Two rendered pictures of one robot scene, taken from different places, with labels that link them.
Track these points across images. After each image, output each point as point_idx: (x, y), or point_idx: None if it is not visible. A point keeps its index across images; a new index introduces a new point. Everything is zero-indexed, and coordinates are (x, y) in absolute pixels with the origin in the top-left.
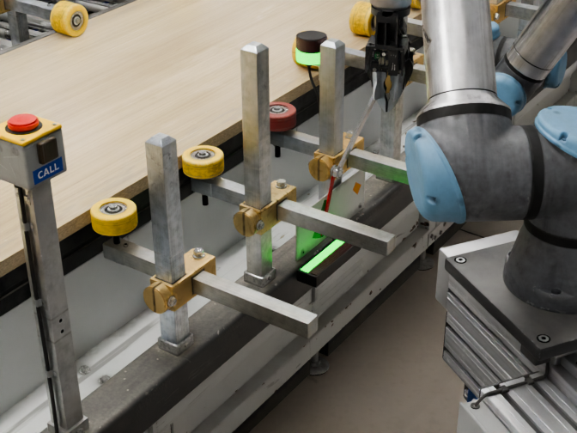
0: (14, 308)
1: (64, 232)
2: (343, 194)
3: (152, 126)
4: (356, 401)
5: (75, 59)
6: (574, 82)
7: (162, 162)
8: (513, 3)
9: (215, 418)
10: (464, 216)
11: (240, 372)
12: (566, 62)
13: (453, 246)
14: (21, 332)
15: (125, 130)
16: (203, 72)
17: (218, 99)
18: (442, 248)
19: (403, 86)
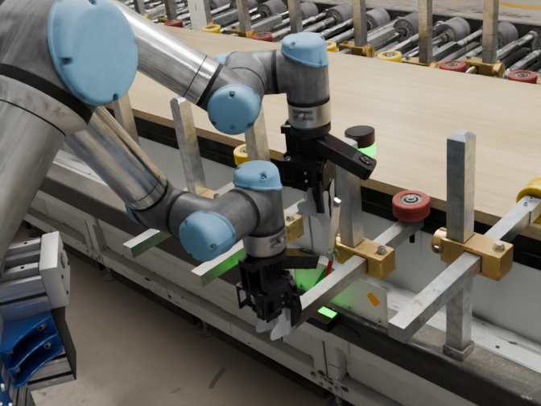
0: (213, 161)
1: (239, 144)
2: (352, 286)
3: (381, 151)
4: None
5: (524, 108)
6: None
7: (171, 111)
8: None
9: (375, 395)
10: None
11: (414, 399)
12: (204, 244)
13: (55, 236)
14: (216, 177)
15: (375, 142)
16: (506, 162)
17: (439, 172)
18: (56, 232)
19: (316, 209)
